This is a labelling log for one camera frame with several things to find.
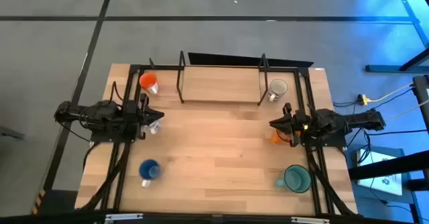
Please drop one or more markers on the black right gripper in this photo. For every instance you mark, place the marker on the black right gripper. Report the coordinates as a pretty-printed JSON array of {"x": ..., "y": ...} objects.
[{"x": 297, "y": 126}]

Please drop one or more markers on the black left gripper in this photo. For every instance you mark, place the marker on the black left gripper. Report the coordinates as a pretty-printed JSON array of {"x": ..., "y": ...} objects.
[{"x": 142, "y": 116}]

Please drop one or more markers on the plain orange mug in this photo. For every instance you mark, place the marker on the plain orange mug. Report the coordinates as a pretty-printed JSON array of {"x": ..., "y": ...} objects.
[{"x": 276, "y": 139}]

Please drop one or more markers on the white mug blue geometric pattern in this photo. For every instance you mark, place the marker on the white mug blue geometric pattern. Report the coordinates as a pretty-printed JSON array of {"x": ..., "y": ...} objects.
[{"x": 278, "y": 87}]

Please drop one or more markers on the teal mug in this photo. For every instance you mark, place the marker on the teal mug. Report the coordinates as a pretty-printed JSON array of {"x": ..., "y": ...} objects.
[{"x": 296, "y": 178}]

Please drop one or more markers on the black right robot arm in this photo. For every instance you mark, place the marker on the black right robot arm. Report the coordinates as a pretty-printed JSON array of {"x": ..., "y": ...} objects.
[{"x": 335, "y": 121}]

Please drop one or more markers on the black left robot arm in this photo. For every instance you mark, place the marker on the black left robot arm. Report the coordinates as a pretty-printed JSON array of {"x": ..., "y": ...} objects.
[{"x": 100, "y": 115}]

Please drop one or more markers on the orange and white mug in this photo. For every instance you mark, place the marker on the orange and white mug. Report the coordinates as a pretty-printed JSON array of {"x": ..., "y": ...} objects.
[{"x": 148, "y": 80}]

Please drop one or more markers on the mug with blue inside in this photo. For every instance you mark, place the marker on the mug with blue inside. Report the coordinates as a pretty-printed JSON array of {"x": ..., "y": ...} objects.
[{"x": 149, "y": 170}]

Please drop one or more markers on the yellow plug adapter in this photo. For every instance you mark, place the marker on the yellow plug adapter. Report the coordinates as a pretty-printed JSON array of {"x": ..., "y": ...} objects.
[{"x": 363, "y": 100}]

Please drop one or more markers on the white printed sheet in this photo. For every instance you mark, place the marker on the white printed sheet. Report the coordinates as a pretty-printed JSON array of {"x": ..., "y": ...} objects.
[{"x": 380, "y": 173}]

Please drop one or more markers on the yellow black hazard tape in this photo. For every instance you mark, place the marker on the yellow black hazard tape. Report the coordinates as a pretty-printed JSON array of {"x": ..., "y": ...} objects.
[{"x": 38, "y": 202}]

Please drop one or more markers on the black aluminium rig frame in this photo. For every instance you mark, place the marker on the black aluminium rig frame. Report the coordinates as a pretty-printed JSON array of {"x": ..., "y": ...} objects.
[{"x": 303, "y": 71}]

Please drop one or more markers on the wooden shelf black metal frame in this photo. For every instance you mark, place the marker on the wooden shelf black metal frame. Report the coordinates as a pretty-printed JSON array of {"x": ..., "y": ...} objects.
[{"x": 221, "y": 83}]

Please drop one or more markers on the silver metal bracket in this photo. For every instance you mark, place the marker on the silver metal bracket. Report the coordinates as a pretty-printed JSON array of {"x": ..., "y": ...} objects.
[
  {"x": 122, "y": 217},
  {"x": 310, "y": 220}
]

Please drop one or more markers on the black metal stand frame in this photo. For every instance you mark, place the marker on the black metal stand frame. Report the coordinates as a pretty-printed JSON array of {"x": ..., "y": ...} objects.
[{"x": 395, "y": 68}]

